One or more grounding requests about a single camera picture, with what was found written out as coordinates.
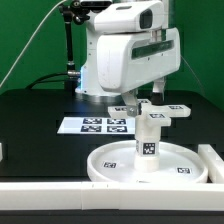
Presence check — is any white marker sheet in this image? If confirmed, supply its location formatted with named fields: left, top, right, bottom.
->
left=57, top=117, right=135, bottom=135

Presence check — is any white left fence bar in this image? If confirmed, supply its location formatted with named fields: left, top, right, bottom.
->
left=0, top=143, right=3, bottom=162

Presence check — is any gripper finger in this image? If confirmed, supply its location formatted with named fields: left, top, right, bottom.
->
left=121, top=90, right=138, bottom=117
left=151, top=78, right=166, bottom=103

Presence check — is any black camera on mount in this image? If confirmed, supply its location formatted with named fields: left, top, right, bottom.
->
left=72, top=0, right=113, bottom=10

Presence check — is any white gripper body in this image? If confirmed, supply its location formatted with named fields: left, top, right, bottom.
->
left=97, top=28, right=180, bottom=93

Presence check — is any white cross-shaped table base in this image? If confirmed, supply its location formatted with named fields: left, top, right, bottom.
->
left=108, top=101, right=191, bottom=125

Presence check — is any white cable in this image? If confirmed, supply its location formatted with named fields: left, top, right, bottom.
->
left=0, top=0, right=68, bottom=88

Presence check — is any white right fence bar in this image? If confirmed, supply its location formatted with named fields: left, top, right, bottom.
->
left=198, top=144, right=224, bottom=184

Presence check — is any black cable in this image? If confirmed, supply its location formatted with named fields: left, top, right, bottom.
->
left=25, top=72, right=71, bottom=90

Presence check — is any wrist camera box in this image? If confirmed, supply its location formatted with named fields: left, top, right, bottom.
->
left=94, top=0, right=165, bottom=33

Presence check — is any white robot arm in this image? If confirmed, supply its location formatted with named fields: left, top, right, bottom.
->
left=77, top=0, right=180, bottom=116

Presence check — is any white front fence bar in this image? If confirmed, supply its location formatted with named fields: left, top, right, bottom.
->
left=0, top=182, right=224, bottom=211

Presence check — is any white round table top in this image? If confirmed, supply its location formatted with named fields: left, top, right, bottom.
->
left=87, top=140, right=208, bottom=184

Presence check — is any white fence bar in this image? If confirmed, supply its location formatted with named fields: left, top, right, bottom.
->
left=0, top=182, right=224, bottom=211
left=198, top=144, right=224, bottom=184
left=0, top=143, right=3, bottom=162

